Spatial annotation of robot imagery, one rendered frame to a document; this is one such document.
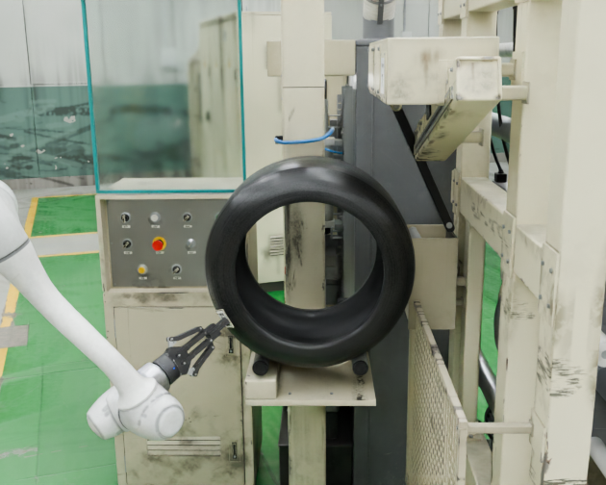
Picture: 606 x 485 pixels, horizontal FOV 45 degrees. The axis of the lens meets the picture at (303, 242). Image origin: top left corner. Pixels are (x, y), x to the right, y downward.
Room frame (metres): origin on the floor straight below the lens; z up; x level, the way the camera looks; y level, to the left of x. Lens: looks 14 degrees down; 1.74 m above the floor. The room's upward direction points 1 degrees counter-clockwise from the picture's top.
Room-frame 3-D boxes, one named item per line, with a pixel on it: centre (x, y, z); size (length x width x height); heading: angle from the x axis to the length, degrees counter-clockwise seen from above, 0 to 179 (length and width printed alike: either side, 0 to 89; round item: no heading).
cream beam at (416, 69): (1.97, -0.31, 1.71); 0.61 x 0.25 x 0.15; 178
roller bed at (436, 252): (2.31, -0.41, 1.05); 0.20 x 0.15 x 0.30; 178
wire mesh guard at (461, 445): (1.86, -0.34, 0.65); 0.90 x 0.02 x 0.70; 178
